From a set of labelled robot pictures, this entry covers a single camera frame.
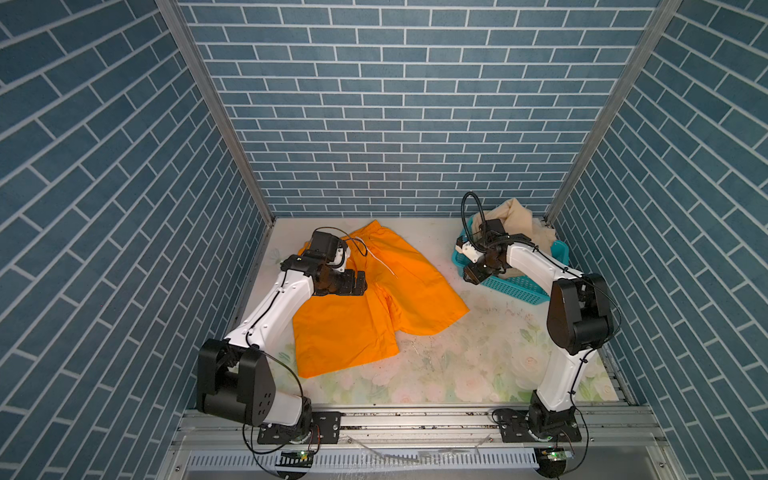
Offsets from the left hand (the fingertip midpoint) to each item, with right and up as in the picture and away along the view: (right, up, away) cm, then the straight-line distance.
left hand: (354, 284), depth 85 cm
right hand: (+37, +3, +13) cm, 39 cm away
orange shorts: (+15, -5, +17) cm, 23 cm away
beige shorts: (+53, +19, +14) cm, 58 cm away
